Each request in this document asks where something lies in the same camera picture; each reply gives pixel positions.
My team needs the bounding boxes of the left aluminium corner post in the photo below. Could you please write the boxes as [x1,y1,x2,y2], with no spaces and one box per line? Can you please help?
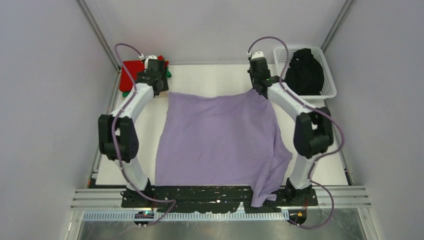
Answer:
[76,0,121,72]

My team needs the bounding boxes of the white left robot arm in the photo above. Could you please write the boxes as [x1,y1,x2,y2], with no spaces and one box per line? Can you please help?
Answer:
[98,55,169,207]

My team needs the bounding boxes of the lavender t-shirt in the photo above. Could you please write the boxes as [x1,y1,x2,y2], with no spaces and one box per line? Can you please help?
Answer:
[155,89,293,208]

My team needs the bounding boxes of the right aluminium corner post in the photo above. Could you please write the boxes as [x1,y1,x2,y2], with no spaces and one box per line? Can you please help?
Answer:
[321,0,356,53]

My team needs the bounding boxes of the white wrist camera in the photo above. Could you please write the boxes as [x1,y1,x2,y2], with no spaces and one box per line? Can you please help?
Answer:
[248,50,265,61]
[144,55,158,61]

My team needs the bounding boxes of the aluminium corner post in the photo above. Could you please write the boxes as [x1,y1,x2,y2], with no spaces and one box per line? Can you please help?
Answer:
[321,0,356,53]
[76,0,121,72]

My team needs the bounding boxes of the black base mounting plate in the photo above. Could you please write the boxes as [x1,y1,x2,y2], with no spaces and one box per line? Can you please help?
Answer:
[120,185,319,215]

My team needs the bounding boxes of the white slotted cable duct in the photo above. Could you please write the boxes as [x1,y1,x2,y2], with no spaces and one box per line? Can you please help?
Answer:
[82,209,289,222]

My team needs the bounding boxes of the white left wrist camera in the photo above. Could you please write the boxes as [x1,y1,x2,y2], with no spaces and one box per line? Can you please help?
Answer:
[144,55,158,61]

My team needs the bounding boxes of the white plastic basket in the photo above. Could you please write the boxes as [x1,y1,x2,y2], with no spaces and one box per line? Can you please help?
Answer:
[273,45,337,101]

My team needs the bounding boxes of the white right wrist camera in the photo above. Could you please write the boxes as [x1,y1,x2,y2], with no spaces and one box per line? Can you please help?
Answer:
[248,50,265,61]

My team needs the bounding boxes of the green folded t-shirt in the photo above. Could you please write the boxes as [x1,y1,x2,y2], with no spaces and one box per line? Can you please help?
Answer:
[118,70,172,98]

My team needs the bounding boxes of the black t-shirt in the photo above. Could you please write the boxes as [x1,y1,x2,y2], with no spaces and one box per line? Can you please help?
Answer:
[284,48,325,96]

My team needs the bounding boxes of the aluminium front rail frame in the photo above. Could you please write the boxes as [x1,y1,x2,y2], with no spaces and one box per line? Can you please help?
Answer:
[70,185,372,211]

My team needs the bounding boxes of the red folded t-shirt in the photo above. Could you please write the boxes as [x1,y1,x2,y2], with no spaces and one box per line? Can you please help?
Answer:
[119,55,172,93]

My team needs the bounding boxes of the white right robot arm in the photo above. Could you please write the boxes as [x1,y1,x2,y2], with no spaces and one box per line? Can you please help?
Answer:
[247,51,334,205]

